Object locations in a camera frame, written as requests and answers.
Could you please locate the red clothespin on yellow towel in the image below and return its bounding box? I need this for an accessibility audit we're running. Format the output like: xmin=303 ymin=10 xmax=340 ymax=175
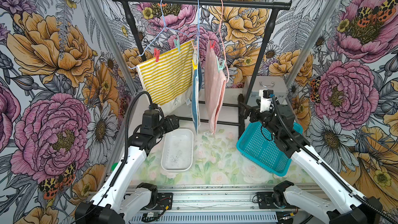
xmin=154 ymin=48 xmax=160 ymax=62

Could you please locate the pink wire hanger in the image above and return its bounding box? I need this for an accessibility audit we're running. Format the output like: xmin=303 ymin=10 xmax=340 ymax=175
xmin=217 ymin=0 xmax=230 ymax=84

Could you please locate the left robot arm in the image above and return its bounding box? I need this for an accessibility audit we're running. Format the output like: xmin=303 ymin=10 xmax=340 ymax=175
xmin=75 ymin=110 xmax=179 ymax=224

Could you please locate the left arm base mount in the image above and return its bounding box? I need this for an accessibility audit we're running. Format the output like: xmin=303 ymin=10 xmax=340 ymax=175
xmin=141 ymin=192 xmax=174 ymax=212

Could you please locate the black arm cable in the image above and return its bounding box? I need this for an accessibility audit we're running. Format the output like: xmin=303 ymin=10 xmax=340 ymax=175
xmin=271 ymin=94 xmax=398 ymax=224
xmin=108 ymin=91 xmax=154 ymax=187

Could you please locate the light blue wire hanger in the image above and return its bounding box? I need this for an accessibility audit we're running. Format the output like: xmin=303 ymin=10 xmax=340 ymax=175
xmin=125 ymin=0 xmax=188 ymax=61

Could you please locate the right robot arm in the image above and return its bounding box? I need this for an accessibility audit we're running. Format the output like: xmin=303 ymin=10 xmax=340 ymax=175
xmin=239 ymin=103 xmax=382 ymax=224

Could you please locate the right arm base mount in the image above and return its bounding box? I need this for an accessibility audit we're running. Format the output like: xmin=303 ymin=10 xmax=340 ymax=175
xmin=252 ymin=191 xmax=297 ymax=209

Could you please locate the green clothespin on yellow towel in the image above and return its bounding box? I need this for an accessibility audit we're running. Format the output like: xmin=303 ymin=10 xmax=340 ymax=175
xmin=174 ymin=36 xmax=181 ymax=52

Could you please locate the white plastic tray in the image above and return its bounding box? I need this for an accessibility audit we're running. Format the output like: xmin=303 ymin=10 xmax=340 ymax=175
xmin=161 ymin=128 xmax=194 ymax=172

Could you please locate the pink towel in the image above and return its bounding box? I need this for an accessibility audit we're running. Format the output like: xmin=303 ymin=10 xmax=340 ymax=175
xmin=204 ymin=41 xmax=227 ymax=134

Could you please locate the mint clothespin on pink towel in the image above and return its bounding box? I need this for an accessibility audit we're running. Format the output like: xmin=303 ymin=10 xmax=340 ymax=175
xmin=217 ymin=60 xmax=225 ymax=72

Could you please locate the yellow striped towel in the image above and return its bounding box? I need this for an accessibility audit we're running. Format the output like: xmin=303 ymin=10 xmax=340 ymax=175
xmin=137 ymin=40 xmax=196 ymax=116

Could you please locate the teal plastic basket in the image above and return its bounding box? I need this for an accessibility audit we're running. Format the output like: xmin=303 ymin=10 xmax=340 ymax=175
xmin=236 ymin=122 xmax=291 ymax=177

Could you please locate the black clothes rack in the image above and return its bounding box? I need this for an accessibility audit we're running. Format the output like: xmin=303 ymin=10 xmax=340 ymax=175
xmin=112 ymin=0 xmax=292 ymax=136

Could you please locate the blue and beige towel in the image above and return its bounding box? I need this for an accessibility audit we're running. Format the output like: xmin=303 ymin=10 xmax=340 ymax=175
xmin=191 ymin=45 xmax=200 ymax=134

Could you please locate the red clothespin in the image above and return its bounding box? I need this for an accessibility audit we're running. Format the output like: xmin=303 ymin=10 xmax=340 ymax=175
xmin=154 ymin=48 xmax=160 ymax=62
xmin=210 ymin=41 xmax=217 ymax=49

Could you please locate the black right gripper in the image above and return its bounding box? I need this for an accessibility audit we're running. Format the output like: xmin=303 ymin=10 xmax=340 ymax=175
xmin=239 ymin=100 xmax=281 ymax=137

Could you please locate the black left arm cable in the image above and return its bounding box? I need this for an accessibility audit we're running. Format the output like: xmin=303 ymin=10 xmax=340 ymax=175
xmin=108 ymin=91 xmax=154 ymax=187

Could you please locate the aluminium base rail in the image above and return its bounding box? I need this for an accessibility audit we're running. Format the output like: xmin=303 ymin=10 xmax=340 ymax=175
xmin=80 ymin=185 xmax=352 ymax=224

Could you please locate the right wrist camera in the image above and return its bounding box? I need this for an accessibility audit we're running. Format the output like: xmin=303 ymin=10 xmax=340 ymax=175
xmin=259 ymin=89 xmax=274 ymax=113

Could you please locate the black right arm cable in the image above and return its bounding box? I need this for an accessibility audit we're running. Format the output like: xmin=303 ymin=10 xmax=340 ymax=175
xmin=271 ymin=94 xmax=398 ymax=224

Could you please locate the silver aluminium case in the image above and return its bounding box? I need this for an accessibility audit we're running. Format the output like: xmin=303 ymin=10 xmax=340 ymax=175
xmin=243 ymin=76 xmax=288 ymax=106

